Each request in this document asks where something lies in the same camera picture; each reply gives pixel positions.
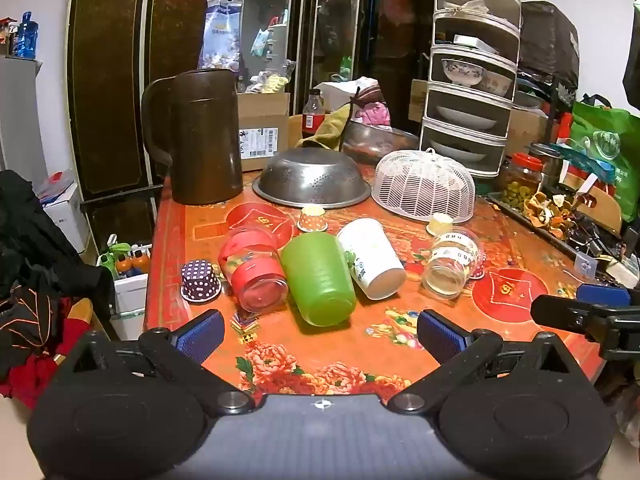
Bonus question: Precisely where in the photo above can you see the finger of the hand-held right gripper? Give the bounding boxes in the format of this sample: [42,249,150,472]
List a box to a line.
[576,283,634,306]
[530,295,640,361]

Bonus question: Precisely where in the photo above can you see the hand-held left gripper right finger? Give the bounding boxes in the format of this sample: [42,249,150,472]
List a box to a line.
[387,309,582,416]

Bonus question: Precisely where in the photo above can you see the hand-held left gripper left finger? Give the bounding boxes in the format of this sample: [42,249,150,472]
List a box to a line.
[60,308,256,417]

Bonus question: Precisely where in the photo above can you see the green plastic cup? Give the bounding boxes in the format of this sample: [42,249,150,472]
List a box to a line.
[280,232,358,328]

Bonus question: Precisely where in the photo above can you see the purple polka dot cupcake cup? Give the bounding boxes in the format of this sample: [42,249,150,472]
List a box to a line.
[180,259,223,304]

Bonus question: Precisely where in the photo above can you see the clear glass cup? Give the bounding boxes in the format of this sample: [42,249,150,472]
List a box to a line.
[421,227,483,301]

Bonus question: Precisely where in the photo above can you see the red sleeved glass cup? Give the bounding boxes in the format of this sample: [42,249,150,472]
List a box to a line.
[218,227,290,314]

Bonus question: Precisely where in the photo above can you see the white paper cup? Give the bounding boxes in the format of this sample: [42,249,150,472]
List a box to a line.
[337,218,407,301]

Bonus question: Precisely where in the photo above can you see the yellow small cupcake cup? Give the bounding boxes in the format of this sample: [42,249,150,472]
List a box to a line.
[426,212,455,236]

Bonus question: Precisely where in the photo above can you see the orange small cupcake cup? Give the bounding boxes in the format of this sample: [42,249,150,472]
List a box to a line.
[297,205,327,234]

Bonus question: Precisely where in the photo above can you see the white foam box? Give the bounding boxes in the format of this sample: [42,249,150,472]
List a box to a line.
[97,244,154,342]

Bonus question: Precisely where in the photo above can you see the dried orange peels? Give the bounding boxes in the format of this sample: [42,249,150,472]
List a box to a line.
[521,191,587,239]

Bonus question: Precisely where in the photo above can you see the red floral tablecloth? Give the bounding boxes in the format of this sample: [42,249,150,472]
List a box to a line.
[143,180,603,407]

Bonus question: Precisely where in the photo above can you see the green spray bottle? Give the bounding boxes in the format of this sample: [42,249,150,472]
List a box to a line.
[97,242,132,268]

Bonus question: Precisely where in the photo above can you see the red lid pickle jar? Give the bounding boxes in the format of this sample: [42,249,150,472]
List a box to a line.
[501,152,545,210]

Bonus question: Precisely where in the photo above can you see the green shopping bag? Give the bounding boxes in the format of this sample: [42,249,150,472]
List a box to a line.
[569,100,640,222]

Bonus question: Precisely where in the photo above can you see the white plastic food cover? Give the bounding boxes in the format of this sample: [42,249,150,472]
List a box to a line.
[371,148,476,225]

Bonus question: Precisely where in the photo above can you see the red cloth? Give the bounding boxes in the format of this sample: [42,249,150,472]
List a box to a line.
[0,305,97,397]

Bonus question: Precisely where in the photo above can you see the white cardboard box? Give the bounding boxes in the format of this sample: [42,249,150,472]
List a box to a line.
[39,180,92,255]

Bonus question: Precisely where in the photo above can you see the white plate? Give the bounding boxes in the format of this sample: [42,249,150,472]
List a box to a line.
[433,104,499,129]
[429,138,489,163]

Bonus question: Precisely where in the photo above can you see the black clothing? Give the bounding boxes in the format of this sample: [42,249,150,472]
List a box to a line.
[0,169,117,313]

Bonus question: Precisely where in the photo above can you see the steel colander bowl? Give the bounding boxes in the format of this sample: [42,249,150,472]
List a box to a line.
[251,148,372,210]

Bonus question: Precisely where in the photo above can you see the brown plastic pitcher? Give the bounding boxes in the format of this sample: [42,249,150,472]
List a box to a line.
[142,69,245,206]

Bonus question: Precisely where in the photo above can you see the metal basin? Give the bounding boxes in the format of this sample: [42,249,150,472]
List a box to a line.
[342,120,420,165]

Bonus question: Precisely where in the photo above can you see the pale patterned bowl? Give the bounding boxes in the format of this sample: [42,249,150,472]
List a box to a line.
[482,70,515,96]

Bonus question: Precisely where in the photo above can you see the pink cloth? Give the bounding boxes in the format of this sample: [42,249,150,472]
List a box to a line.
[354,100,391,127]

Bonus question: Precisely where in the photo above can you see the yellow green cloth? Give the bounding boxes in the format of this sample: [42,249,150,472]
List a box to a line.
[299,104,362,149]

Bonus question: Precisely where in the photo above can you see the red label drink bottle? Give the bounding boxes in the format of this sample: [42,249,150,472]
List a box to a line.
[301,88,326,139]

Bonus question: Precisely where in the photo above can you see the black bag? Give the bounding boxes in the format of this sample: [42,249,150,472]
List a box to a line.
[517,0,581,107]

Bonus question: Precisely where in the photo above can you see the blue patterned porcelain bowl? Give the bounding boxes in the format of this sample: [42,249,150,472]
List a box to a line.
[441,58,486,86]

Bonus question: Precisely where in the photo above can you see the white tiered food rack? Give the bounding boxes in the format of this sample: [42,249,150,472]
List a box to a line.
[418,0,524,179]

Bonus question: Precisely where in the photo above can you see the white cabinet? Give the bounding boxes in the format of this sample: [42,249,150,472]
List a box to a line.
[0,55,49,173]

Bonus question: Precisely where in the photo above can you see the dark wooden wardrobe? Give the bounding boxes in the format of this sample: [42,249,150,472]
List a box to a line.
[66,0,461,211]

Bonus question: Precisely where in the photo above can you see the blue snack bag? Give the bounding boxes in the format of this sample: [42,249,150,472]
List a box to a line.
[197,0,245,71]

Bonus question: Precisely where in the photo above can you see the blue water bottle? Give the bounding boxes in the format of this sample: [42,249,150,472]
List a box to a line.
[13,11,40,59]

